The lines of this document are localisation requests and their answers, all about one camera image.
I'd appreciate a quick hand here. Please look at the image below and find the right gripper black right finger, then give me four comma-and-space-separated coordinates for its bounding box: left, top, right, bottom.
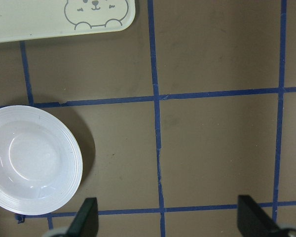
237, 195, 282, 237

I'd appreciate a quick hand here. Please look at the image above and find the white ceramic plate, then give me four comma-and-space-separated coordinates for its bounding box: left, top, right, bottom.
0, 105, 83, 215

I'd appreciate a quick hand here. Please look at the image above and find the cream bear tray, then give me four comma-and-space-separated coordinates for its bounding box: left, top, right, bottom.
0, 0, 136, 43

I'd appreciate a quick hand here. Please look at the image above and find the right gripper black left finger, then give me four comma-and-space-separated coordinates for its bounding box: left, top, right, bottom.
66, 197, 99, 237

